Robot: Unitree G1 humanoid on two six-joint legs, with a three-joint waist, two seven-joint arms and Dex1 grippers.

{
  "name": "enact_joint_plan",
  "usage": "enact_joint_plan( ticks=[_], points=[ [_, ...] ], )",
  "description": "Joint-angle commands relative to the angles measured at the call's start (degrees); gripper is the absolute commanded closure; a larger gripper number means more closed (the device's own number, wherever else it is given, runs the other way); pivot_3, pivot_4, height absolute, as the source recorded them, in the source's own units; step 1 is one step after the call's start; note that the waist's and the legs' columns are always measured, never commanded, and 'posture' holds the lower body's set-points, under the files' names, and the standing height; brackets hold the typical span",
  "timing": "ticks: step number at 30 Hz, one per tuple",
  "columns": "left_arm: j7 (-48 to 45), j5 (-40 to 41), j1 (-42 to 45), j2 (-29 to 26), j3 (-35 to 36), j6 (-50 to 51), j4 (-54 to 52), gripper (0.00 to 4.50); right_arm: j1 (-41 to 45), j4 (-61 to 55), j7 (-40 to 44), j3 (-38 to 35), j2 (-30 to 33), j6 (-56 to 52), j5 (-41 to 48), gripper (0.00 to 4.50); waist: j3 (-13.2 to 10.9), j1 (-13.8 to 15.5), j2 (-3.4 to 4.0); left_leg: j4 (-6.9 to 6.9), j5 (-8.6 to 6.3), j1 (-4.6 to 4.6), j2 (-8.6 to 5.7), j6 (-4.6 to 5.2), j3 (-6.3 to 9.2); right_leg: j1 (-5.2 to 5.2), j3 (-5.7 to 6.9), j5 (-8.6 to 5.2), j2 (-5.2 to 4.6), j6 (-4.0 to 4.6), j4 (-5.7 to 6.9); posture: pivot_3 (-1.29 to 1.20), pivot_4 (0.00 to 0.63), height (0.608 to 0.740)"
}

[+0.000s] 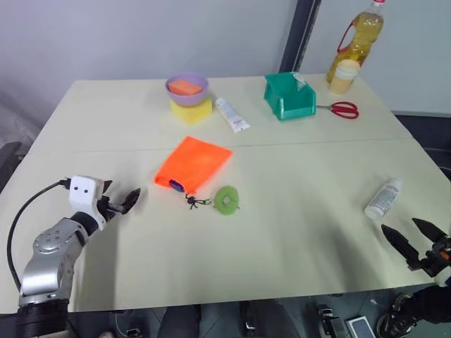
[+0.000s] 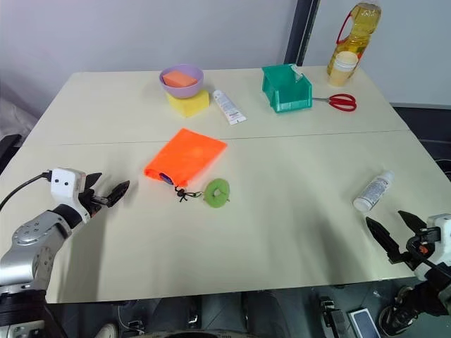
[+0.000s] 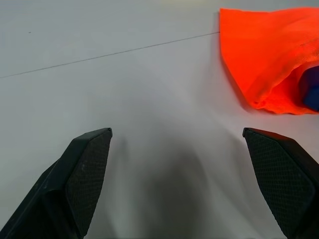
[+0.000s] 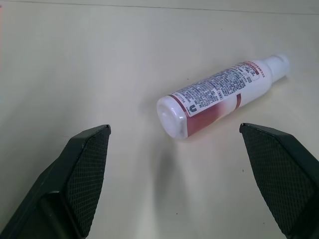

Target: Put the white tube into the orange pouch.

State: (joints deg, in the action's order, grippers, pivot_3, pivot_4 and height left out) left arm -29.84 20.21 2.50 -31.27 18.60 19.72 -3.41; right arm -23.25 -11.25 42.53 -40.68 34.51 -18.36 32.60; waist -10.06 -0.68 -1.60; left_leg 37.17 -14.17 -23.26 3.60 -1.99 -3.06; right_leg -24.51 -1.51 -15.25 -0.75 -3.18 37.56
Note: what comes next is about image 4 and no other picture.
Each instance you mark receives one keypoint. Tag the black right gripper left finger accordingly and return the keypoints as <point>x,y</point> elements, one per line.
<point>57,189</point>

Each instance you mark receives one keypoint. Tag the white bottle with red label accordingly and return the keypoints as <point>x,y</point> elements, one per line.
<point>211,94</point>

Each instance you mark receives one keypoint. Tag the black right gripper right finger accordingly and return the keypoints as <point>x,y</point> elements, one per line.
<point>286,179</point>

